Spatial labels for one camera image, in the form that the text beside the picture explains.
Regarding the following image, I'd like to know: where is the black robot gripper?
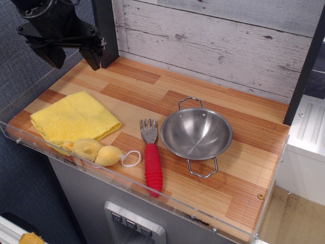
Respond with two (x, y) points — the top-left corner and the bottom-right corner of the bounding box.
(12, 1), (106, 71)

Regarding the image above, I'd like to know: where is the metal bowl with wire handles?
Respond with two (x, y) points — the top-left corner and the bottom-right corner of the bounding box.
(160, 97), (233, 178)

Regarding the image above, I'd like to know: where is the yellow object bottom left corner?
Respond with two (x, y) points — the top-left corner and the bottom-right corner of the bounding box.
(19, 232), (45, 244)

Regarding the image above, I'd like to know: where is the folded yellow cloth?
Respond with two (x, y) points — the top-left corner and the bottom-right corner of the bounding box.
(30, 90), (121, 156)

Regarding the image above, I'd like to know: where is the clear acrylic table guard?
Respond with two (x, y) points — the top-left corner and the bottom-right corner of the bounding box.
(1, 57), (289, 243)

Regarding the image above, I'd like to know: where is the grey dispenser button panel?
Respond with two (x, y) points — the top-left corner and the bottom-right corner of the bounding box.
(104, 201), (167, 243)

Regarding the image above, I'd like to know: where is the dark vertical frame post left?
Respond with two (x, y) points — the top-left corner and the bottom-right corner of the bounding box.
(92, 0), (119, 69)

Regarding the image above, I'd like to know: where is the dark vertical frame post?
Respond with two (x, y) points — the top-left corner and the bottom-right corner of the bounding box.
(283, 7), (324, 126)
(92, 0), (119, 69)

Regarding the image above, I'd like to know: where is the yellow plush toy with string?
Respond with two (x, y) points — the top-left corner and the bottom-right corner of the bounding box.
(62, 138), (142, 167)

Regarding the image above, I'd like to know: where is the fork with red handle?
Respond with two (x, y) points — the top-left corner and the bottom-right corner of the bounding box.
(140, 118), (163, 198)

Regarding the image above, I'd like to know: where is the dark vertical frame post right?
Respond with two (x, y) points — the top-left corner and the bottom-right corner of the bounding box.
(283, 7), (324, 126)

